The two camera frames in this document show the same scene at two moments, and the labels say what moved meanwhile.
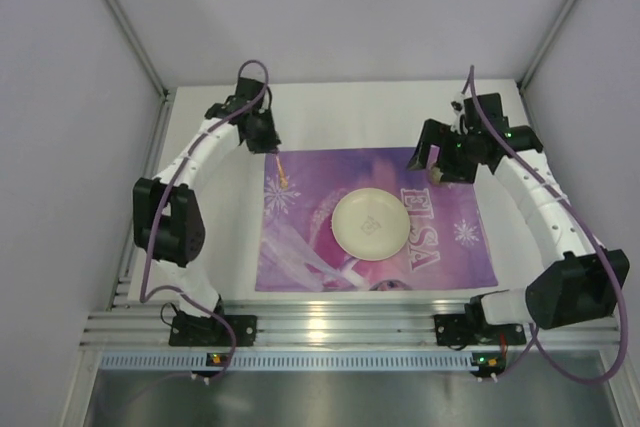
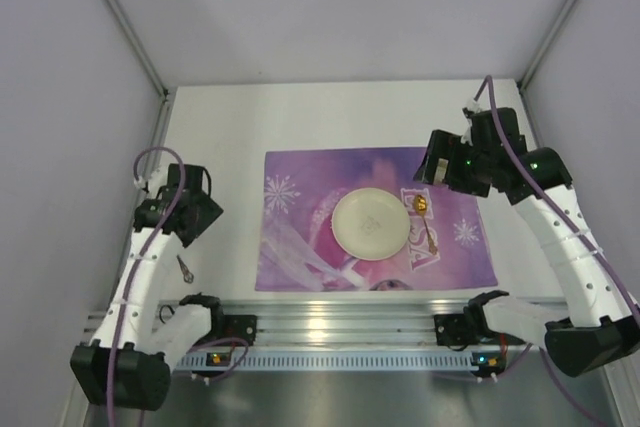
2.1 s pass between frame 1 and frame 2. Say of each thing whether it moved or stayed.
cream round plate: stayed
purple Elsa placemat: stayed
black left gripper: moved
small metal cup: stayed
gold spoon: moved
